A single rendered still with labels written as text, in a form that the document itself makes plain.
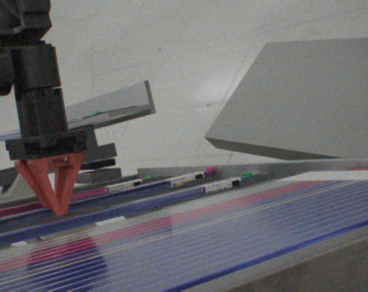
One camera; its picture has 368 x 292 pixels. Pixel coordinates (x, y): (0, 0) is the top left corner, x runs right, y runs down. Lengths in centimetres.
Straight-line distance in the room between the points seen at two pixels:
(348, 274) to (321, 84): 79
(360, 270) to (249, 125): 83
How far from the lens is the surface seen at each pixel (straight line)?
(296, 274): 41
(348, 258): 44
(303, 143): 113
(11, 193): 129
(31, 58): 83
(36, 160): 82
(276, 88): 128
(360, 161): 82
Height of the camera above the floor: 126
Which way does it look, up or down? 29 degrees down
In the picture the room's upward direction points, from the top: 48 degrees counter-clockwise
